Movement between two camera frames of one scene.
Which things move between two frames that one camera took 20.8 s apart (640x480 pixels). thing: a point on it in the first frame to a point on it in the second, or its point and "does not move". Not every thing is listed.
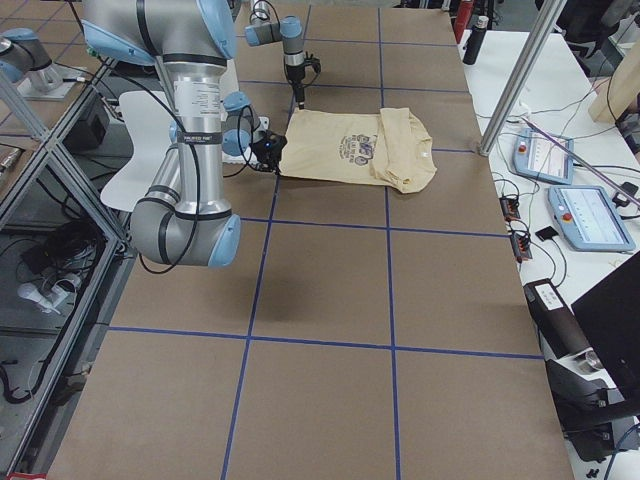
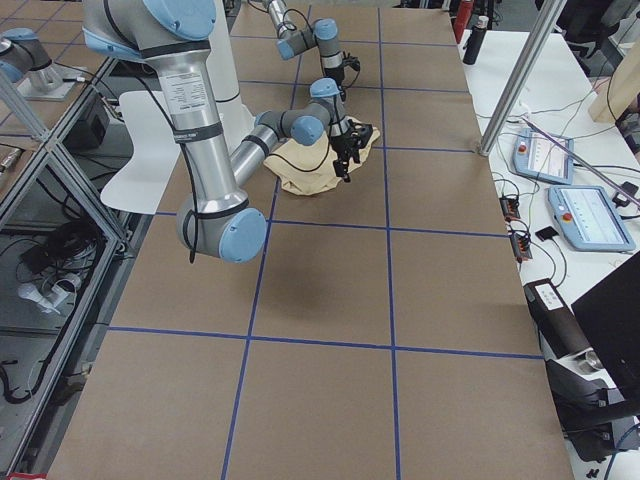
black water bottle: (475, 40) does not move
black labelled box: (561, 336) does not move
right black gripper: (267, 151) to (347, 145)
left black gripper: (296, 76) to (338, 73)
